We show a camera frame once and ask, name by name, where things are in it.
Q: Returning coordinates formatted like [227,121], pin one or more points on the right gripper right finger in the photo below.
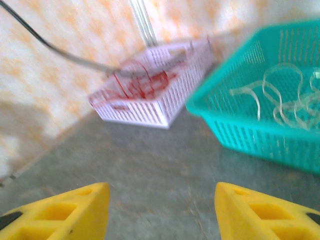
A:
[250,225]

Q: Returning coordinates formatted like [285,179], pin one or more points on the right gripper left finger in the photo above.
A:
[62,225]

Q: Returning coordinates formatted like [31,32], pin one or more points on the teal plastic basket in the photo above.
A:
[250,142]

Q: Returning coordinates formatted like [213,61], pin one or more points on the lavender plastic basket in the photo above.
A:
[150,115]

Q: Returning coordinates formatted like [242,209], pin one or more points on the orange patterned backdrop cloth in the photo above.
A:
[75,25]

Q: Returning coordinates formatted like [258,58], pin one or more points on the aluminium frame post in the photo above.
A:
[143,25]

